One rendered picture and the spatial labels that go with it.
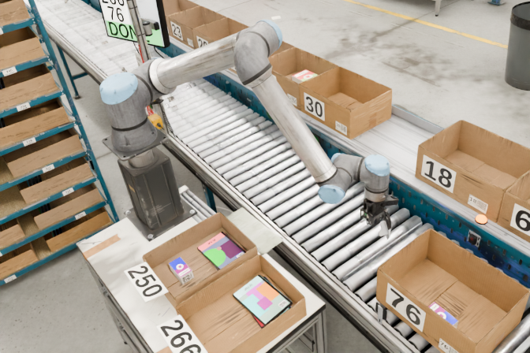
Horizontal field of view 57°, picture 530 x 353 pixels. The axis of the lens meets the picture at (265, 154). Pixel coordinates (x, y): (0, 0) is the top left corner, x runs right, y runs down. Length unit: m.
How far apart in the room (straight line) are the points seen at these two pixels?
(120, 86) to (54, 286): 1.74
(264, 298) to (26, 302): 1.85
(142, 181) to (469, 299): 1.36
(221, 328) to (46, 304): 1.64
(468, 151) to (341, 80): 0.83
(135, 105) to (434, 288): 1.33
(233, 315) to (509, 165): 1.30
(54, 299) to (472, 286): 2.36
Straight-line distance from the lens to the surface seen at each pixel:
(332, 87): 2.79
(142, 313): 2.01
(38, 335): 3.17
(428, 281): 1.98
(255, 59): 1.60
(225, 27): 3.67
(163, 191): 2.20
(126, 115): 1.98
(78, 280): 3.33
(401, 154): 2.36
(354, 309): 1.92
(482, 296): 1.98
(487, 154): 2.33
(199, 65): 1.87
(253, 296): 1.90
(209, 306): 1.94
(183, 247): 2.15
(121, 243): 2.30
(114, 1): 2.95
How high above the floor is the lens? 2.27
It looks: 36 degrees down
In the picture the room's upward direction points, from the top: 8 degrees counter-clockwise
